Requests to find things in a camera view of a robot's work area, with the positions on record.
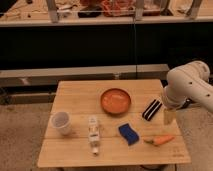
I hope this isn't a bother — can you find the orange carrot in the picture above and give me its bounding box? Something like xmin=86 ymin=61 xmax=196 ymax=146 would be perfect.
xmin=144 ymin=135 xmax=174 ymax=146

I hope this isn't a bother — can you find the background workbench shelf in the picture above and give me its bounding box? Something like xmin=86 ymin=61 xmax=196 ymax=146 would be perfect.
xmin=0 ymin=0 xmax=213 ymax=27

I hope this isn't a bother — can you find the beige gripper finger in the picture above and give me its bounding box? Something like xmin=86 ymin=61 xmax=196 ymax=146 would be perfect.
xmin=164 ymin=109 xmax=176 ymax=125

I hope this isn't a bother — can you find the white paper cup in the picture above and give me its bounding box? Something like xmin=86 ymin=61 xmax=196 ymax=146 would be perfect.
xmin=51 ymin=112 xmax=71 ymax=135

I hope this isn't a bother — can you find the orange ceramic bowl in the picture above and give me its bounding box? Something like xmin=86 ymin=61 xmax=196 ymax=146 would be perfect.
xmin=100 ymin=88 xmax=131 ymax=115

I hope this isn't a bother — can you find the white plastic bottle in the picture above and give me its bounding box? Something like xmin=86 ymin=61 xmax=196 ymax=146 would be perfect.
xmin=88 ymin=116 xmax=100 ymax=155

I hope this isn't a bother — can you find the grey metal rail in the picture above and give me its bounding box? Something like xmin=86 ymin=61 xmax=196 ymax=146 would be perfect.
xmin=0 ymin=64 xmax=169 ymax=87

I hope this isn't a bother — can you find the blue sponge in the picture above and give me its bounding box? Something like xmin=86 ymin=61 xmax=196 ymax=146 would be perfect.
xmin=118 ymin=124 xmax=139 ymax=145

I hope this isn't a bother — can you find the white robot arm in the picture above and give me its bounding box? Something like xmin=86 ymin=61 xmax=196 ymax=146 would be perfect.
xmin=161 ymin=61 xmax=213 ymax=125

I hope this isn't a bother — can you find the wooden table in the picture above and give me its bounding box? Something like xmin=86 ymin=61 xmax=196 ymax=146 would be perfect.
xmin=38 ymin=79 xmax=191 ymax=168

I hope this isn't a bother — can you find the black white striped block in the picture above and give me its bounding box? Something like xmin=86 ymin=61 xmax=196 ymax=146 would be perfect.
xmin=142 ymin=99 xmax=162 ymax=121

